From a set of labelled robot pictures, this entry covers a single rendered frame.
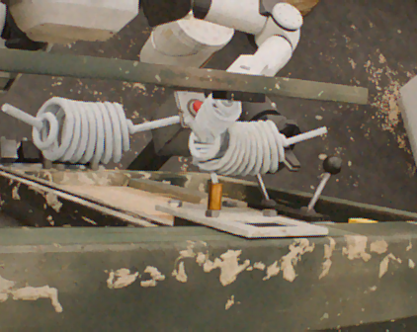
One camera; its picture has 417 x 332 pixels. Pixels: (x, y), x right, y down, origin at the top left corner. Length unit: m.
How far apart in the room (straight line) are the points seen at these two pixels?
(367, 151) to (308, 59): 0.57
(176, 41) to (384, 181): 1.36
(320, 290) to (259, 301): 0.08
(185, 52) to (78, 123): 2.51
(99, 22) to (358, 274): 1.03
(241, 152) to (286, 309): 0.19
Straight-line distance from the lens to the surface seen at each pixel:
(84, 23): 1.70
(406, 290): 0.88
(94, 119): 0.77
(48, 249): 0.64
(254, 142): 0.88
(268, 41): 1.81
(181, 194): 1.76
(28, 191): 1.38
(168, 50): 3.29
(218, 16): 1.82
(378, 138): 4.09
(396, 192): 3.99
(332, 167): 1.44
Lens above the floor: 2.50
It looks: 45 degrees down
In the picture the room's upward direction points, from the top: 49 degrees clockwise
